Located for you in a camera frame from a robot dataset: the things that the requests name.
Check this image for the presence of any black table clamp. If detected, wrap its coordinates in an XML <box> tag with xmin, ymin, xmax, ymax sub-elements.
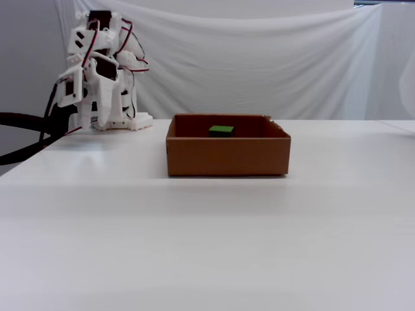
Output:
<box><xmin>48</xmin><ymin>105</ymin><xmax>80</xmax><ymax>137</ymax></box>

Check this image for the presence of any white cloth backdrop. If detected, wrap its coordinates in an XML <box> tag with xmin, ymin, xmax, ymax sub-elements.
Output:
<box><xmin>60</xmin><ymin>0</ymin><xmax>415</xmax><ymax>121</ymax></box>

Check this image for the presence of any brown cardboard box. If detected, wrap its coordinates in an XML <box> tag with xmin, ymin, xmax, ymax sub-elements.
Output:
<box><xmin>165</xmin><ymin>113</ymin><xmax>292</xmax><ymax>178</ymax></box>

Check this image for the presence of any thick black cable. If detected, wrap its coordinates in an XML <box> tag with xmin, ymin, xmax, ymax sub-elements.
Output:
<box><xmin>0</xmin><ymin>111</ymin><xmax>49</xmax><ymax>132</ymax></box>
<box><xmin>0</xmin><ymin>135</ymin><xmax>56</xmax><ymax>167</ymax></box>

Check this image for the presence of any green cube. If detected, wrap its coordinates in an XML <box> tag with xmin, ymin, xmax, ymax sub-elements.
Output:
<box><xmin>208</xmin><ymin>125</ymin><xmax>235</xmax><ymax>137</ymax></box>

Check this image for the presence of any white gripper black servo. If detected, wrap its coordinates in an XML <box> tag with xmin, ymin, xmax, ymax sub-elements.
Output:
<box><xmin>79</xmin><ymin>54</ymin><xmax>121</xmax><ymax>130</ymax></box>

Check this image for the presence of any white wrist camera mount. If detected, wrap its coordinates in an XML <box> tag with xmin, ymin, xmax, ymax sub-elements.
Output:
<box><xmin>56</xmin><ymin>66</ymin><xmax>84</xmax><ymax>107</ymax></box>

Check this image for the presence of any thin black camera cable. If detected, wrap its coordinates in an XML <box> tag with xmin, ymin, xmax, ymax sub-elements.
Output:
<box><xmin>38</xmin><ymin>80</ymin><xmax>62</xmax><ymax>145</ymax></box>

